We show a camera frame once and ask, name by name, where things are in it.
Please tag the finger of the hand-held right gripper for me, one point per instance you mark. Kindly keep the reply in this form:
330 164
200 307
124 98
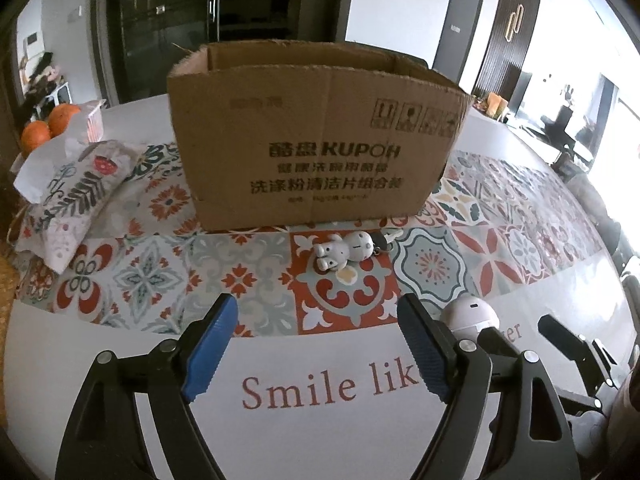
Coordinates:
570 337

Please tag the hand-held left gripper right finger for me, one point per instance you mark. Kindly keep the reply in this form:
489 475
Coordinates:
425 350

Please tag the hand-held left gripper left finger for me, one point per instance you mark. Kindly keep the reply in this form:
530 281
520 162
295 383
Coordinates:
210 350

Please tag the white round device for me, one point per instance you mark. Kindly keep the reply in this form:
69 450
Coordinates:
470 312

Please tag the brown cardboard box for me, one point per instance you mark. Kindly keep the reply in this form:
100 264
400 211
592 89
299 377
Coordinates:
310 160

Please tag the person's right hand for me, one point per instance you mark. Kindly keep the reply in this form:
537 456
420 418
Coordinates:
622 410

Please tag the tile patterned table runner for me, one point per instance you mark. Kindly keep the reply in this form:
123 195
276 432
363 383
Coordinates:
150 270

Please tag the plaid cushioned chair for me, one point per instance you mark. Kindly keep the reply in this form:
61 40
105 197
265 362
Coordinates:
570 167

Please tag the floral tissue pouch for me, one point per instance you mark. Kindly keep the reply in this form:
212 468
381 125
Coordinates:
85 195

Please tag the white tissue paper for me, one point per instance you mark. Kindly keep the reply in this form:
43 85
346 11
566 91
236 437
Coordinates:
40 175

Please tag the television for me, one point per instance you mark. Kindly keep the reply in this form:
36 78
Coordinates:
520 97

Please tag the light wooden decor piece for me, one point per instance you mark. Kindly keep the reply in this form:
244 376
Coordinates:
495 104

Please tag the white fruit basket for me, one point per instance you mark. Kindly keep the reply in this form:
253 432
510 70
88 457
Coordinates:
92 125

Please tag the orange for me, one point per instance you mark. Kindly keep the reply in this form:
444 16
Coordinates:
35 137
64 120

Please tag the dark grey door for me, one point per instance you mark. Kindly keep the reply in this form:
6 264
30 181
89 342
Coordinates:
457 25

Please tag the dark glass sliding door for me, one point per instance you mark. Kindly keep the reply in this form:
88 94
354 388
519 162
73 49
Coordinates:
165 20

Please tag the dark slatted wall panel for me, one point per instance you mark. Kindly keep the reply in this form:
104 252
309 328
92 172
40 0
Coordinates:
500 60

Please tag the loop shaped wall ornament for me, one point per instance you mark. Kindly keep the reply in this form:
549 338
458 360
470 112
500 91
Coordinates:
515 22

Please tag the white wall switch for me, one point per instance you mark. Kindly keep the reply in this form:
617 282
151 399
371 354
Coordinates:
74 12

